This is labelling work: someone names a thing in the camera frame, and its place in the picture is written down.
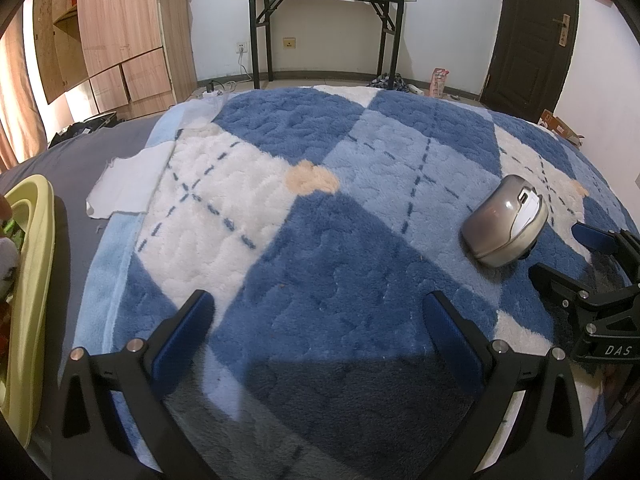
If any silver computer mouse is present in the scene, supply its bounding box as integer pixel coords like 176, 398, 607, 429
461, 174, 549, 267

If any dark brown door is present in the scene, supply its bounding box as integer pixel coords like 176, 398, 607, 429
479, 0, 581, 123

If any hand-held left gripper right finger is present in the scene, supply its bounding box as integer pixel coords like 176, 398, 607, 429
422, 290, 586, 480

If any blue checkered plush blanket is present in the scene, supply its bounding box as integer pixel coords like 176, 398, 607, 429
82, 85, 640, 480

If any pile of clothes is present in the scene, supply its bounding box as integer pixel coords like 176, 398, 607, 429
367, 73, 411, 92

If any white cloth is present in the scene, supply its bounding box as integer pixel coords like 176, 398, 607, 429
86, 147, 176, 219

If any printed cardboard box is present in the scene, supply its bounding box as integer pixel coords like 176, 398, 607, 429
537, 109, 583, 146

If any orange beige curtain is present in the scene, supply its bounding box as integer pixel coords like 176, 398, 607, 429
0, 10, 48, 171

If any yellow plastic basin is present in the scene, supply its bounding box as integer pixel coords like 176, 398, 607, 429
0, 174, 56, 448

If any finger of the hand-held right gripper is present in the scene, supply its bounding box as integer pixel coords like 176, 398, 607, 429
528, 262, 602, 314
571, 221, 640, 262

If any black case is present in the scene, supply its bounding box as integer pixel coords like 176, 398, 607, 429
47, 112, 121, 148

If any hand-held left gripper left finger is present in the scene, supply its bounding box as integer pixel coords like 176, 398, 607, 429
52, 290, 217, 480

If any wooden wardrobe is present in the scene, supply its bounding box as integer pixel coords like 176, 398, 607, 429
32, 0, 198, 121

